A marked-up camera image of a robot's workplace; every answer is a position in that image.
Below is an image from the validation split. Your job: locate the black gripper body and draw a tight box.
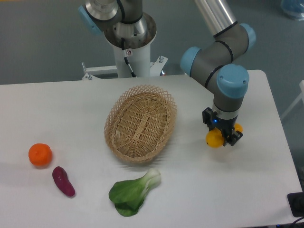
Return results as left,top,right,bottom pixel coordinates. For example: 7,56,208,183
211,116,237,138

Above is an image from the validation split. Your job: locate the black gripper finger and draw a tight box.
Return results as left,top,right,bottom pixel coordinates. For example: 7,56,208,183
223,130,243,146
202,107,215,131

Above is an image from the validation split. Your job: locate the yellow mango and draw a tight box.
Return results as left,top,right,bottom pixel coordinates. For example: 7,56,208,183
205,123,243,149

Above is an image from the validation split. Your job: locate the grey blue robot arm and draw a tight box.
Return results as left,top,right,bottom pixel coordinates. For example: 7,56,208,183
78,0,256,145

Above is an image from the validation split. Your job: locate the woven wicker basket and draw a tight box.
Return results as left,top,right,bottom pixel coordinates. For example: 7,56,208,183
104,85,177,163

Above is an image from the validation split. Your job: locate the black device at table edge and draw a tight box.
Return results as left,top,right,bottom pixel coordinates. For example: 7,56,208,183
287,192,304,217

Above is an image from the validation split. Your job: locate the green bok choy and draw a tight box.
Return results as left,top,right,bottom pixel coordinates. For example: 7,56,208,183
108,168,161,217

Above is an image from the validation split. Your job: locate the blue plastic bag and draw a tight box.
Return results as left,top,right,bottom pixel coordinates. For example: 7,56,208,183
281,0,304,21

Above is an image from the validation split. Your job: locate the purple sweet potato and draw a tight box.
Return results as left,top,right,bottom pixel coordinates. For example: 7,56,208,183
52,166,76,197

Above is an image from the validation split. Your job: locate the orange tangerine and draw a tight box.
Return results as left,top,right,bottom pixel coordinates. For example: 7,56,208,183
28,143,53,166

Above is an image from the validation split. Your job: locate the white frame at right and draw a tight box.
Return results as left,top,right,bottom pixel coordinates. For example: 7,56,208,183
280,80,304,121

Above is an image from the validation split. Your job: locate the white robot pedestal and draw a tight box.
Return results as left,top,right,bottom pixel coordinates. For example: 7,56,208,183
82,44,183,80

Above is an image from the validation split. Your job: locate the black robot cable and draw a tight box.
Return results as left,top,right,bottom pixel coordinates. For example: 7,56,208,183
120,37,137,78

